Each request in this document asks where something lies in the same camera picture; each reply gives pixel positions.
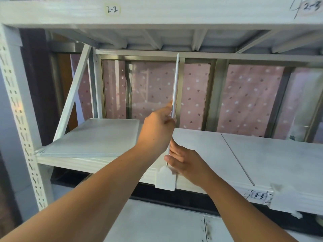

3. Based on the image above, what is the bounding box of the person's left hand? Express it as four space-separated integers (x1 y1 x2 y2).
137 100 177 154

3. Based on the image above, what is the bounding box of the person's right hand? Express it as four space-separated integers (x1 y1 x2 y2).
164 138 216 188

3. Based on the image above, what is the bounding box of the thin white board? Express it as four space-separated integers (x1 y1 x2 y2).
165 53 180 165

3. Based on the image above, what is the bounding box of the person's left forearm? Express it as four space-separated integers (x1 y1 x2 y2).
0 140 172 242

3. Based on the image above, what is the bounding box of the person's right forearm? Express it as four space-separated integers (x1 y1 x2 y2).
199 171 299 242

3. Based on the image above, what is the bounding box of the white paper tag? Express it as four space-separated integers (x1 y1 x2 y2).
154 165 178 192

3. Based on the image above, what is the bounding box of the pink dotted curtain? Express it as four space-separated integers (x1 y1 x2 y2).
70 54 323 142

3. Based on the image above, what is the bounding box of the stack of white boards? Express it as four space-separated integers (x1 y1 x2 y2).
35 118 141 159

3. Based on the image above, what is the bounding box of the small handwritten shelf label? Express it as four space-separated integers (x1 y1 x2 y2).
301 0 322 16
104 4 121 16
248 190 273 203

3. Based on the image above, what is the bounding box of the white metal shelving rack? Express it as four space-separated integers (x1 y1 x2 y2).
0 0 323 242

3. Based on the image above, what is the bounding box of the metal window frame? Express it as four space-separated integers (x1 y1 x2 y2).
48 40 323 144

